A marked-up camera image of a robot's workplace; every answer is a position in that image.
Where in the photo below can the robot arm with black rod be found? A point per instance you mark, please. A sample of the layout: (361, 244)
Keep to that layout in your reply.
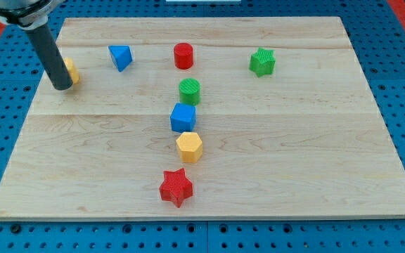
(32, 16)

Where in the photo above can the red star block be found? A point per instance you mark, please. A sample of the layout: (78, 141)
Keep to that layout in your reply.
(176, 187)

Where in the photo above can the green star block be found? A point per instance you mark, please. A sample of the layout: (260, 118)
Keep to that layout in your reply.
(262, 62)

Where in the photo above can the wooden board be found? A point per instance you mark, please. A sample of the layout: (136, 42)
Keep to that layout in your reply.
(305, 143)

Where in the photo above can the blue cube block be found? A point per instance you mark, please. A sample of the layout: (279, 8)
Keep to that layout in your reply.
(183, 118)

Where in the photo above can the yellow hexagon block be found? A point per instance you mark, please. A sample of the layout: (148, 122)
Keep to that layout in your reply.
(189, 147)

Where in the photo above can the green cylinder block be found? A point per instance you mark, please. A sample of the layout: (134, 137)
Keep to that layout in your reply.
(189, 91)

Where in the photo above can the red cylinder block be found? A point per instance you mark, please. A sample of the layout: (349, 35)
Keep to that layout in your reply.
(183, 56)

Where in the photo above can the blue triangular prism block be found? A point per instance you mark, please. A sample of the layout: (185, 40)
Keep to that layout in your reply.
(121, 56)

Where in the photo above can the yellow block behind rod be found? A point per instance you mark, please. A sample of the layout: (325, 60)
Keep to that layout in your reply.
(72, 69)

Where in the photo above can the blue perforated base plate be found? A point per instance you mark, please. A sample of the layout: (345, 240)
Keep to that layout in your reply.
(376, 30)

